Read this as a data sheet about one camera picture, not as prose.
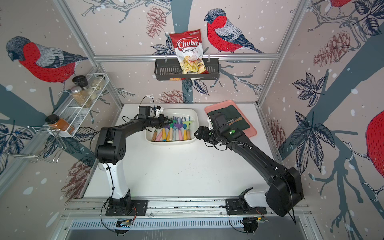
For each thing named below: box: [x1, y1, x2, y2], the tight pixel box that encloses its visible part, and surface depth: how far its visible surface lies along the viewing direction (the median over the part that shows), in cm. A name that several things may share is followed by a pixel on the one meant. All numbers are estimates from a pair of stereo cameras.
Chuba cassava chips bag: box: [169, 29, 209, 81], surface depth 85 cm
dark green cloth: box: [207, 104, 251, 131], surface depth 119 cm
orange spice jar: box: [45, 114, 75, 135], surface depth 62 cm
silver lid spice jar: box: [70, 86, 92, 108], surface depth 74 cm
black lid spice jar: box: [72, 75, 89, 88], surface depth 76 cm
